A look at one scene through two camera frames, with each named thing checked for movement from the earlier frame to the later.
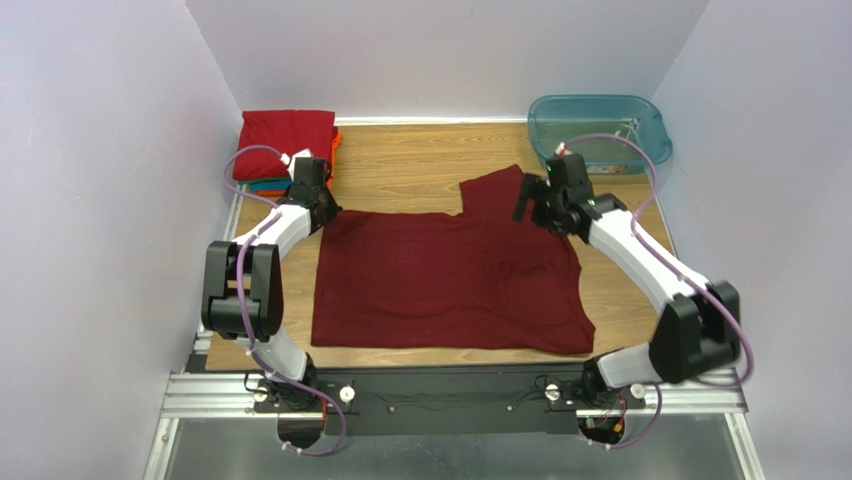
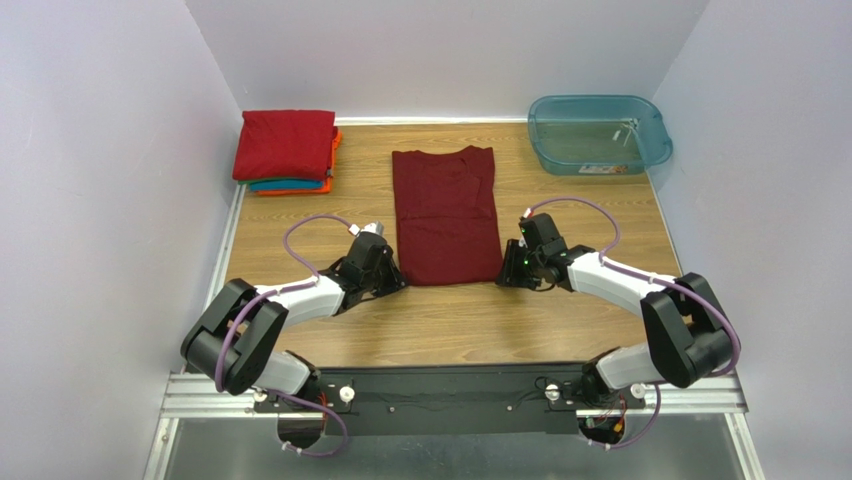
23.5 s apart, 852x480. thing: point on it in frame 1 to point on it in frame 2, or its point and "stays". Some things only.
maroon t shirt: x=487 y=279 to x=444 y=209
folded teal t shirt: x=271 y=185 stays
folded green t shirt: x=242 y=182 stays
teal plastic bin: x=564 y=118 stays
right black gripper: x=539 y=204 to x=514 y=267
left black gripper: x=323 y=207 to x=376 y=277
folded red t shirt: x=288 y=131 stays
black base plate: x=449 y=401 stays
